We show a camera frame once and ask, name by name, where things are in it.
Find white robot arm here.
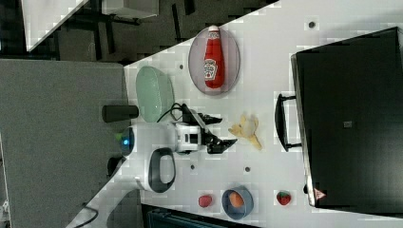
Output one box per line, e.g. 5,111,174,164
66,116,236,228

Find pink red toy strawberry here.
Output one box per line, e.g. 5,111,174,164
198,195,213,208

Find grey round plate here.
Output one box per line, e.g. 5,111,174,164
188,28,240,96

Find black toaster oven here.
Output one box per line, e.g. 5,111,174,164
290,28,403,218

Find red ketchup bottle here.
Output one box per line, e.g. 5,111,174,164
203,26,225,89

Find black cylinder post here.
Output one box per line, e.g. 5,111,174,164
102,105,139,123

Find black cable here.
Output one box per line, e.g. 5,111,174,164
156,102,191,124

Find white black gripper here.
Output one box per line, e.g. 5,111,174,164
175,113,238,154

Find green perforated colander basket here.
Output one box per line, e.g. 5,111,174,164
136,66,174,123

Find peeled toy banana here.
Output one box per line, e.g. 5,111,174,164
228,114,262,150

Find blue bowl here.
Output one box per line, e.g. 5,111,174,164
221,185,254,220

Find orange toy egg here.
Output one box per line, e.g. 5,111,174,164
229,191,244,208

